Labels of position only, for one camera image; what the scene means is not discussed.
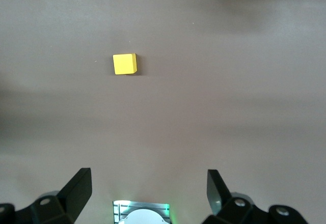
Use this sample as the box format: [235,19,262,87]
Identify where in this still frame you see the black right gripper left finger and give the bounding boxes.
[0,167,92,224]

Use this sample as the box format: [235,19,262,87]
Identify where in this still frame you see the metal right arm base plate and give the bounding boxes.
[112,200,171,224]

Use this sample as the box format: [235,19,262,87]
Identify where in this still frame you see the yellow cube block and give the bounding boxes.
[113,53,138,75]

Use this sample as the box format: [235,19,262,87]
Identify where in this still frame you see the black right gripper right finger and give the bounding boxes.
[203,169,310,224]

